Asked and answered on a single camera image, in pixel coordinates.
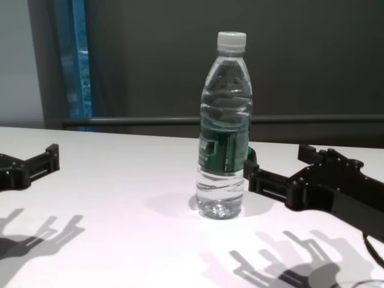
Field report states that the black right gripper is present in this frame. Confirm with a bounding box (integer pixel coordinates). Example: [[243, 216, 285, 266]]
[[243, 143, 384, 244]]

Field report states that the grey horizontal rail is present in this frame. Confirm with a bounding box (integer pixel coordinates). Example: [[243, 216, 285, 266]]
[[61, 115, 384, 129]]

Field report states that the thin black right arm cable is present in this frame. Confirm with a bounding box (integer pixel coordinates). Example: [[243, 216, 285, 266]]
[[361, 232, 384, 270]]

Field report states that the clear water bottle green label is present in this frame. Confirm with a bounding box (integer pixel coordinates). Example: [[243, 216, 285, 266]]
[[194, 31, 254, 220]]

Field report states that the blue vertical window strip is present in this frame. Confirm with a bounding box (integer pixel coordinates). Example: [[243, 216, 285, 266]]
[[58, 0, 94, 133]]

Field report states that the green YES button black base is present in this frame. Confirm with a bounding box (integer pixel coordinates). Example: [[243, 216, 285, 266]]
[[245, 146, 259, 165]]

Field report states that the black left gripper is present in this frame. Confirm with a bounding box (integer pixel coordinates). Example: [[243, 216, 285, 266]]
[[0, 143, 61, 193]]

